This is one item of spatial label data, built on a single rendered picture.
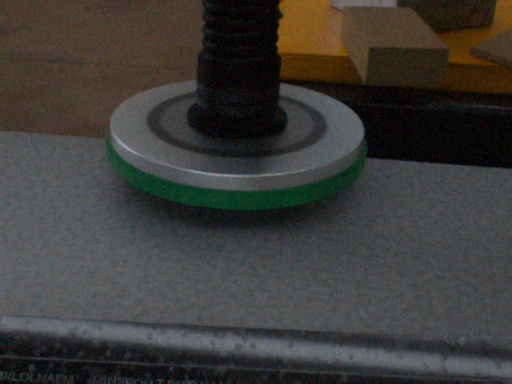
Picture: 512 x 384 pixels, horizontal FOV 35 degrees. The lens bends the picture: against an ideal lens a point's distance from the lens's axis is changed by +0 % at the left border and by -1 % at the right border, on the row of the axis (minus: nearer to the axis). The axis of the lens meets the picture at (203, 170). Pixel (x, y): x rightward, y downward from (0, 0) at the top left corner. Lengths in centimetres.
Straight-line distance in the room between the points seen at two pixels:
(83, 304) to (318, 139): 23
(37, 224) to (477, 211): 36
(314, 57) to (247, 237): 55
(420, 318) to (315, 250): 10
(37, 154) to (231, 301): 29
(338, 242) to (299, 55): 55
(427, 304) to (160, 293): 18
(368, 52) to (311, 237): 43
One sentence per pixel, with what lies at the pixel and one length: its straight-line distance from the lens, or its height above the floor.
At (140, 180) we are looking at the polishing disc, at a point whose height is 84.
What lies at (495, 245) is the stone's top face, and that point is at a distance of 66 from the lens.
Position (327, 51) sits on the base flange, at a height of 78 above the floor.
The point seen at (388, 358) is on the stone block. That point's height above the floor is 79.
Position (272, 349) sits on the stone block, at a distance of 53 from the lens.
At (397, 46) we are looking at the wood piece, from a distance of 103.
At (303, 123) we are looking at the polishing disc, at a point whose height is 86.
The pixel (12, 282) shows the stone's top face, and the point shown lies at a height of 80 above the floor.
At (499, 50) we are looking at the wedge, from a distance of 120.
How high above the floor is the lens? 112
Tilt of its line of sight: 26 degrees down
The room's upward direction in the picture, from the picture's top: 1 degrees clockwise
